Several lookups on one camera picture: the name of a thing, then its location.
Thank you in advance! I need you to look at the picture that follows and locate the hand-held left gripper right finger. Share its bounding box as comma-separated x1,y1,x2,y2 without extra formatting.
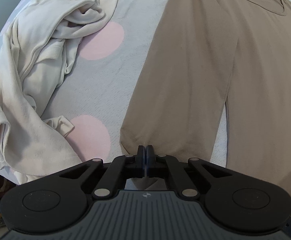
145,145,233,200

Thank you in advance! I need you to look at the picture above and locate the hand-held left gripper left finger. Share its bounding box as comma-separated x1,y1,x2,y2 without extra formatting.
58,145,146,200

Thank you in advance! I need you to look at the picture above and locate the taupe long sleeve shirt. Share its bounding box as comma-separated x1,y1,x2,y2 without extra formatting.
120,0,291,198

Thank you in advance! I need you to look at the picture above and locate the polka dot bed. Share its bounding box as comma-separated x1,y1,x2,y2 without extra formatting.
0,0,291,195

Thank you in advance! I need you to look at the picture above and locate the white garment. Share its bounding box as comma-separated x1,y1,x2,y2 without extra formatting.
0,0,121,185

